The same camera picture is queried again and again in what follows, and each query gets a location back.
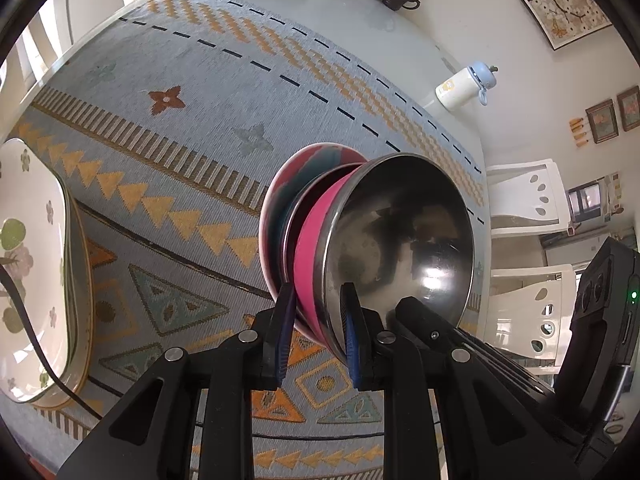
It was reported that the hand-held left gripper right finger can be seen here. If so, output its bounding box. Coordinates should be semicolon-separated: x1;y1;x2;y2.
339;282;582;480

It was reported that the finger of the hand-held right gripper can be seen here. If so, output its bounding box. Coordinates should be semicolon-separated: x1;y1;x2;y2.
394;296;556;412

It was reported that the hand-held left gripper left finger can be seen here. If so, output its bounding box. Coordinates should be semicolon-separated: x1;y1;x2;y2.
57;284;297;480

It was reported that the pink steel bowl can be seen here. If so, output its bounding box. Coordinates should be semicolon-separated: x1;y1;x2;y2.
292;152;476;367

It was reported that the pink ceramic bowl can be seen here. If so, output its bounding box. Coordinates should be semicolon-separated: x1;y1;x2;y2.
258;142;369;306

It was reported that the white plate with tree print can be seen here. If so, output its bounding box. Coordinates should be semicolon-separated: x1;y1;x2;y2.
0;137;69;404

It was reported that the white chair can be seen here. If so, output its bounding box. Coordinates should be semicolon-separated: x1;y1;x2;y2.
484;159;572;239
486;264;582;377
0;5;73;113

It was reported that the white plate with tan rim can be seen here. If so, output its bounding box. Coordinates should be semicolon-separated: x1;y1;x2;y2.
30;200;95;409

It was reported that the small framed picture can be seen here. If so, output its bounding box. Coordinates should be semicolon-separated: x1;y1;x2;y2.
586;100;620;144
616;86;640;132

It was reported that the patterned woven tablecloth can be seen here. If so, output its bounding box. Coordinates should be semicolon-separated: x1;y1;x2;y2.
0;0;490;480

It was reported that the white bottle with blue lid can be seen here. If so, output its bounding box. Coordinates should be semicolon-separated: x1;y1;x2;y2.
434;61;500;112

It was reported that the large framed flower picture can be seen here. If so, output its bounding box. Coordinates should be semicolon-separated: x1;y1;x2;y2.
517;0;614;51

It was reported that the orange wall decoration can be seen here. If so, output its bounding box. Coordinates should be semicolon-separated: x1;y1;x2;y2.
570;117;589;150

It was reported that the black cable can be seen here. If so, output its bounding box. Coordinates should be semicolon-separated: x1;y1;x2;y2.
0;260;443;443

